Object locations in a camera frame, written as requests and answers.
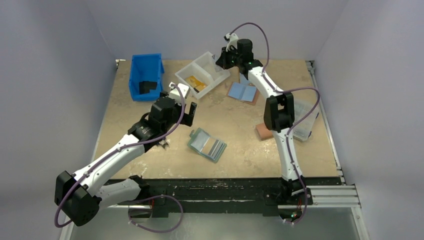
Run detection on green card holder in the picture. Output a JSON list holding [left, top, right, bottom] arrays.
[[187, 128, 227, 163]]

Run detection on credit card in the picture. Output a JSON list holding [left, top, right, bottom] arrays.
[[214, 65, 227, 75]]

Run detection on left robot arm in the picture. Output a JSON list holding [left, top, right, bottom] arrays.
[[54, 95, 197, 228]]

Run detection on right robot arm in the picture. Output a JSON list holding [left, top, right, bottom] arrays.
[[216, 37, 307, 204]]

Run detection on open blue brown wallet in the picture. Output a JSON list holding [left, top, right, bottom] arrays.
[[227, 73, 260, 106]]

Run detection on black block in bin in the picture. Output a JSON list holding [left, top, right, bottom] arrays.
[[138, 81, 158, 95]]

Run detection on white divided tray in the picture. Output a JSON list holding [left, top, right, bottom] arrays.
[[174, 51, 231, 100]]

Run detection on blue plastic bin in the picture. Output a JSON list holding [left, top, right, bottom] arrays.
[[128, 53, 165, 102]]

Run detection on clear plastic organizer box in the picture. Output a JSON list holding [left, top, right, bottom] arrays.
[[291, 97, 321, 143]]

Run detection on pink leather pouch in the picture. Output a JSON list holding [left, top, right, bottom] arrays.
[[255, 123, 273, 141]]

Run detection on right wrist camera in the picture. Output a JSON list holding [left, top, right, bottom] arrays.
[[224, 32, 239, 49]]

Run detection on blue handled pliers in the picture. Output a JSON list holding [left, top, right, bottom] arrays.
[[158, 138, 170, 149]]

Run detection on aluminium rail frame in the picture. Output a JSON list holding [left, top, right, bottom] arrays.
[[58, 180, 370, 240]]

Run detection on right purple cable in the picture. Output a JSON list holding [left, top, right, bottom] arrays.
[[228, 22, 322, 226]]

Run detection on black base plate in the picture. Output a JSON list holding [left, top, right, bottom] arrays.
[[105, 178, 322, 219]]

